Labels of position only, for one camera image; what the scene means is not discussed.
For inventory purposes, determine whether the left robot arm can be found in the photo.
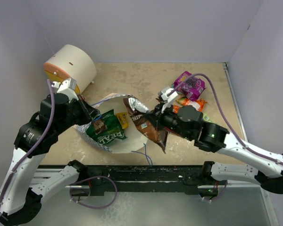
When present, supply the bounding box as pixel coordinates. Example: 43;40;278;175
0;93;100;226

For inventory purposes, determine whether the white cylindrical container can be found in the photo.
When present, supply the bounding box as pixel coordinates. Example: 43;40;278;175
43;44;97;94

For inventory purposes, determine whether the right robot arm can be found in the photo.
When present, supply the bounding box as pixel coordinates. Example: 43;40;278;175
145;105;283;194

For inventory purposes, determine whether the checkered paper bag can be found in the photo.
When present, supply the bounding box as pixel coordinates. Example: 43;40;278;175
76;93;153;165

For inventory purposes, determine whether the orange snack packet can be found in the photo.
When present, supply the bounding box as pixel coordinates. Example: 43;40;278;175
173;97;207;113

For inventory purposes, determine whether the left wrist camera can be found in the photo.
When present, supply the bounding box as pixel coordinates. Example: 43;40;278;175
51;78;79;102

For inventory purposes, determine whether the yellow snack packet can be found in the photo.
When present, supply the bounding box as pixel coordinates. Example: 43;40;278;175
116;112;129;129

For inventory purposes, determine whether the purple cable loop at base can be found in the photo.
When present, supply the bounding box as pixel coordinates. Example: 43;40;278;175
69;175;118;210

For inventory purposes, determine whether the green Real chips bag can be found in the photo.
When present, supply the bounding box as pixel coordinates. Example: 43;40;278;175
85;109;127;145

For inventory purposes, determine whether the purple snack packet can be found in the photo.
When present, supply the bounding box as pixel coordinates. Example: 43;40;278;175
173;71;206;101

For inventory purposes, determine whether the dark brown snack packet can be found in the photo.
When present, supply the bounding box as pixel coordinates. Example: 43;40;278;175
123;95;168;153

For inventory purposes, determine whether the green snack packet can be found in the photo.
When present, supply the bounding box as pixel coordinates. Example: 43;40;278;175
203;113;213;123

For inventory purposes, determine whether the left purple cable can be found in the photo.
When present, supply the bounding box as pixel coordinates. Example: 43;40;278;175
0;79;55;226

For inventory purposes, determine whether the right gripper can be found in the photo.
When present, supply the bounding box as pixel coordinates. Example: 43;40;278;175
144;99;193;140

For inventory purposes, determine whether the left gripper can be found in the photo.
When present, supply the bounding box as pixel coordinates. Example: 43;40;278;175
55;94;100;135

